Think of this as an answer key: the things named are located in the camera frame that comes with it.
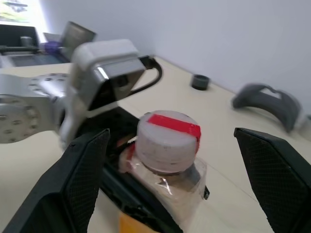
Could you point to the grey curved plastic part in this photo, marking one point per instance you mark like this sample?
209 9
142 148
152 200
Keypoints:
252 99

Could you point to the clear bottle red yellow tape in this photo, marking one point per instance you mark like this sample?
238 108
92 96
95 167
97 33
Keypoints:
167 145

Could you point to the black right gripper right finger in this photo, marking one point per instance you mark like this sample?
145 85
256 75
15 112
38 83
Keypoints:
279 184

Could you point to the black monitor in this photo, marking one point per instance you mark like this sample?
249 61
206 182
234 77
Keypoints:
14 32

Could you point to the grey metal box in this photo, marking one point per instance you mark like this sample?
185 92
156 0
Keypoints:
75 38

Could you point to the purple box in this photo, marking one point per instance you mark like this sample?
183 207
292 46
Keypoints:
52 48

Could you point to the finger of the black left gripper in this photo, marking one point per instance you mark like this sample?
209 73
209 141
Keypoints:
206 193

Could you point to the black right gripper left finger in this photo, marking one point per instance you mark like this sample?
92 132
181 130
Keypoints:
56 194

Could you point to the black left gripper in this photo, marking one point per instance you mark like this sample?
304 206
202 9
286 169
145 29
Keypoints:
121 126

